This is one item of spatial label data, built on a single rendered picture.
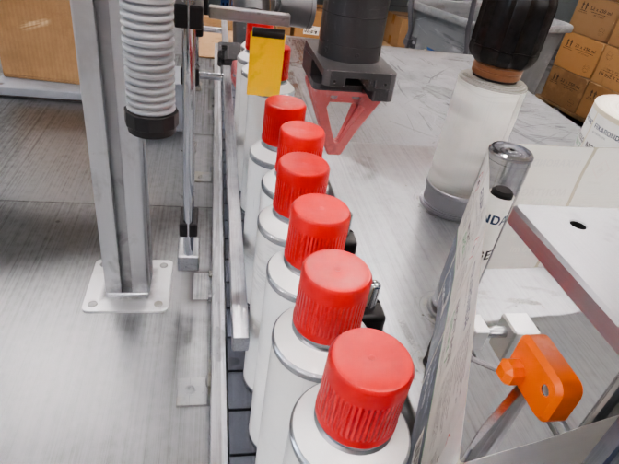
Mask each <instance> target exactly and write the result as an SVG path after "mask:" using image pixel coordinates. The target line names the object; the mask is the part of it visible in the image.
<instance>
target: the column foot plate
mask: <svg viewBox="0 0 619 464"><path fill-rule="evenodd" d="M152 261H153V276H152V282H151V287H150V294H149V297H106V289H105V282H104V274H103V267H102V260H98V261H96V263H95V266H94V270H93V273H92V275H91V278H90V282H89V285H88V290H87V292H86V296H85V299H84V302H83V305H82V311H83V312H85V313H162V312H166V311H167V310H168V309H169V294H170V286H171V277H172V269H173V262H172V261H164V260H152Z"/></svg>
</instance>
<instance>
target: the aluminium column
mask: <svg viewBox="0 0 619 464"><path fill-rule="evenodd" d="M70 7H71V15H72V22H73V30H74V37H75V45H76V59H77V67H78V74H79V82H80V89H81V97H82V104H83V112H84V119H85V126H86V134H87V141H88V155H89V163H90V170H91V178H92V185H93V192H94V200H95V208H96V216H97V223H98V231H99V244H100V252H101V259H102V267H103V274H104V282H105V289H106V297H149V294H150V287H151V282H152V276H153V261H152V243H151V225H150V207H149V189H148V171H147V153H146V139H142V138H138V137H136V136H133V135H132V134H130V133H129V132H128V127H127V126H126V124H125V120H124V110H123V107H124V106H126V103H127V101H126V94H125V89H126V87H125V79H124V74H125V72H124V71H123V67H124V63H123V58H124V57H123V40H122V34H123V33H122V32H121V25H122V23H121V17H122V16H121V14H120V9H121V7H120V6H119V0H70Z"/></svg>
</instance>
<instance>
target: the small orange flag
mask: <svg viewBox="0 0 619 464"><path fill-rule="evenodd" d="M285 42H286V35H285V30H284V29H269V28H260V27H252V31H251V39H250V53H249V67H248V81H247V95H256V96H267V97H271V96H274V95H280V86H281V77H282V69H283V60H284V51H285Z"/></svg>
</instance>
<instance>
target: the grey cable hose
mask: <svg viewBox="0 0 619 464"><path fill-rule="evenodd" d="M173 2H174V0H119V6H120V7H121V9H120V14H121V16H122V17H121V23H122V25H121V32H122V33H123V34H122V40H123V57H124V58H123V63H124V67H123V71H124V72H125V74H124V79H125V87H126V89H125V94H126V101H127V103H126V106H124V107H123V110H124V120H125V124H126V126H127V127H128V132H129V133H130V134H132V135H133V136H136V137H138V138H142V139H147V140H160V139H165V138H168V137H171V136H173V135H174V134H175V133H176V127H177V126H178V125H179V111H178V109H177V107H176V106H175V102H176V100H175V90H174V89H175V83H174V82H175V68H174V66H175V62H174V59H175V53H174V51H175V47H174V45H173V44H174V43H175V39H174V38H173V36H174V35H175V34H174V29H173V28H174V21H173V19H174V14H173V13H172V11H173V10H174V5H173V4H172V3H173Z"/></svg>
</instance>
